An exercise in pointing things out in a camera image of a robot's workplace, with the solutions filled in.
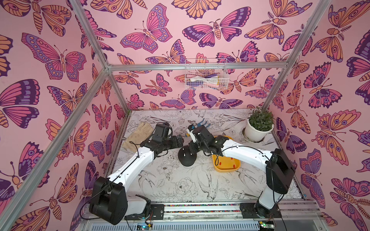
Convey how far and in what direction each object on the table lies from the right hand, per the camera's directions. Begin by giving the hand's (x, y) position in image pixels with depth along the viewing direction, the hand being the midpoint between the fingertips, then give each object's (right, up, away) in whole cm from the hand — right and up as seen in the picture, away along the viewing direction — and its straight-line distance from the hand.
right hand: (189, 143), depth 84 cm
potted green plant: (+44, +10, +6) cm, 45 cm away
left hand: (-6, +2, 0) cm, 6 cm away
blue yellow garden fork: (+8, +11, +28) cm, 31 cm away
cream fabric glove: (-36, +3, +22) cm, 42 cm away
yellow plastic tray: (+22, -14, +6) cm, 27 cm away
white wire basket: (+12, +44, +12) cm, 47 cm away
